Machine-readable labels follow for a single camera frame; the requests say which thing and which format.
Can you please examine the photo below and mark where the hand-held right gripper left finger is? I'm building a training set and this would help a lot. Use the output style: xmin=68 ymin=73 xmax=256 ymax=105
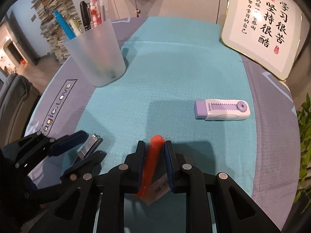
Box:
xmin=31 ymin=140 xmax=147 ymax=233

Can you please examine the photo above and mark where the black pen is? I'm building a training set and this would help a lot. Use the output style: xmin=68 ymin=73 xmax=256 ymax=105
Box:
xmin=80 ymin=1 xmax=94 ymax=32

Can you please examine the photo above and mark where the blue pen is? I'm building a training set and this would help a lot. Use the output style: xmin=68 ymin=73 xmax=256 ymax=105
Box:
xmin=53 ymin=10 xmax=77 ymax=40

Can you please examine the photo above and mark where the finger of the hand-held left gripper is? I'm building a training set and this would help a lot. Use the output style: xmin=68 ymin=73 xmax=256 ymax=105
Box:
xmin=59 ymin=150 xmax=107 ymax=183
xmin=15 ymin=130 xmax=88 ymax=173

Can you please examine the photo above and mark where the grey sofa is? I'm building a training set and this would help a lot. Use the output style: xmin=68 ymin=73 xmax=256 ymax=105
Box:
xmin=0 ymin=73 xmax=40 ymax=148

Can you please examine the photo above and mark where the yellow white highlighter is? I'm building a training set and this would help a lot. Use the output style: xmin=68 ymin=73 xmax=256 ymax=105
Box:
xmin=69 ymin=18 xmax=84 ymax=35

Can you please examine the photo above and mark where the translucent plastic pen cup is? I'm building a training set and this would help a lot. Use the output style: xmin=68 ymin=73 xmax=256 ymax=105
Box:
xmin=63 ymin=17 xmax=127 ymax=88

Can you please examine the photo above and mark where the purple white eraser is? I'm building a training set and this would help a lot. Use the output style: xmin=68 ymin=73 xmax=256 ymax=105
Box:
xmin=194 ymin=99 xmax=251 ymax=122

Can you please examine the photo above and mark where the red white patterned pen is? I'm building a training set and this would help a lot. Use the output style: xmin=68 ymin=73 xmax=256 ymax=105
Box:
xmin=93 ymin=3 xmax=102 ymax=27

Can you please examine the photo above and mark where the tall stack of papers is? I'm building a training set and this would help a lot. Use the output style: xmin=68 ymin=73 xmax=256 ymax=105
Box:
xmin=31 ymin=0 xmax=76 ymax=65

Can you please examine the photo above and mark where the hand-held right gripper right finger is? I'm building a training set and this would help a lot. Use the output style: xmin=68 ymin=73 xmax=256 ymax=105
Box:
xmin=164 ymin=140 xmax=282 ymax=233

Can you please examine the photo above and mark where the teal cloth mat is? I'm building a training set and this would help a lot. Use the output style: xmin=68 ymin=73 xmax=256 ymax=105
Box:
xmin=46 ymin=17 xmax=258 ymax=233

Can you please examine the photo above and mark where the framed calligraphy picture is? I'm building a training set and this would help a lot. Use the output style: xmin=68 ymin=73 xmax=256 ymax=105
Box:
xmin=221 ymin=0 xmax=303 ymax=81

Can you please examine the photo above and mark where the green potted plant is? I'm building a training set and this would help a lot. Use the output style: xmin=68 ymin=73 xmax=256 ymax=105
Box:
xmin=293 ymin=95 xmax=311 ymax=204

